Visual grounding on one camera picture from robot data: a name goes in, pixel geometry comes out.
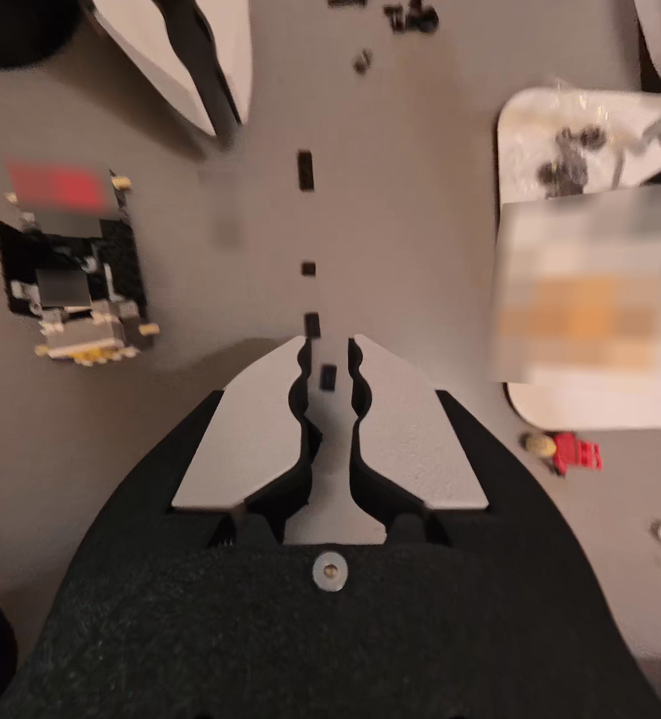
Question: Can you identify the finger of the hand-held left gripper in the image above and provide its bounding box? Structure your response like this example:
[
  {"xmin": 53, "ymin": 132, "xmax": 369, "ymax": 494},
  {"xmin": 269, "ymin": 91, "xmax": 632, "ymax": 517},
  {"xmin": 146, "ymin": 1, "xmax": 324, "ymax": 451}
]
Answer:
[
  {"xmin": 92, "ymin": 0, "xmax": 226, "ymax": 139},
  {"xmin": 196, "ymin": 0, "xmax": 254, "ymax": 125}
]

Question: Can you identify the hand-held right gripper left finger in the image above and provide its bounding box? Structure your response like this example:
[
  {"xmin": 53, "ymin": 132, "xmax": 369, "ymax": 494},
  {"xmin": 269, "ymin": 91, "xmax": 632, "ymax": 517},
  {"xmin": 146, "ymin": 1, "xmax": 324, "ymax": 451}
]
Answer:
[{"xmin": 170, "ymin": 336, "xmax": 325, "ymax": 544}]

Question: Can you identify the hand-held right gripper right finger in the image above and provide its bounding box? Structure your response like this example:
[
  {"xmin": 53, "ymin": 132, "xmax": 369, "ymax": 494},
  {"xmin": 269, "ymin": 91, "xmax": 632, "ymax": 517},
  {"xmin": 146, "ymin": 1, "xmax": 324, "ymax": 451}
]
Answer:
[{"xmin": 347, "ymin": 335, "xmax": 491, "ymax": 544}]

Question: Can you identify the partly built brick car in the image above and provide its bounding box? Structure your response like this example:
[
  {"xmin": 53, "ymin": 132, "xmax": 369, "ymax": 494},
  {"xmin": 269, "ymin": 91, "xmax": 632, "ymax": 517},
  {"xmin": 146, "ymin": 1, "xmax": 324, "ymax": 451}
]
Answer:
[{"xmin": 0, "ymin": 163, "xmax": 161, "ymax": 367}]

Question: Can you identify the small red brick assembly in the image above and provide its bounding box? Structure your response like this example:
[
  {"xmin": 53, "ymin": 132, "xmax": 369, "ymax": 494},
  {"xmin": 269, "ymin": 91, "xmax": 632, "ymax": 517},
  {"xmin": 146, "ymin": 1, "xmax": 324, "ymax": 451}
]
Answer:
[{"xmin": 521, "ymin": 430, "xmax": 603, "ymax": 478}]

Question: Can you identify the white wooden book stand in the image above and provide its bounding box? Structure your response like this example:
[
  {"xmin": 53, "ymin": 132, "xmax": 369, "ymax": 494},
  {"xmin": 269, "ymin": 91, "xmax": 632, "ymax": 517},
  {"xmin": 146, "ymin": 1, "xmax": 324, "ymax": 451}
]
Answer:
[{"xmin": 496, "ymin": 87, "xmax": 661, "ymax": 431}]

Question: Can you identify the cluster of black clips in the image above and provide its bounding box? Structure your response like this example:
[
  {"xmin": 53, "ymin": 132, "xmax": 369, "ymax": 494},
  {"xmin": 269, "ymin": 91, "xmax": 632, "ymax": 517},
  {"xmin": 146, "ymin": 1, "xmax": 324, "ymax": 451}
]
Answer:
[{"xmin": 383, "ymin": 0, "xmax": 439, "ymax": 33}]

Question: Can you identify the clear bag of black parts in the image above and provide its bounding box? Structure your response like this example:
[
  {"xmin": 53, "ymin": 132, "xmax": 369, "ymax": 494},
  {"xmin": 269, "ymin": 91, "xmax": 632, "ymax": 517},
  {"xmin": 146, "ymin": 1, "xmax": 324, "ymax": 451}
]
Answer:
[{"xmin": 505, "ymin": 84, "xmax": 661, "ymax": 198}]

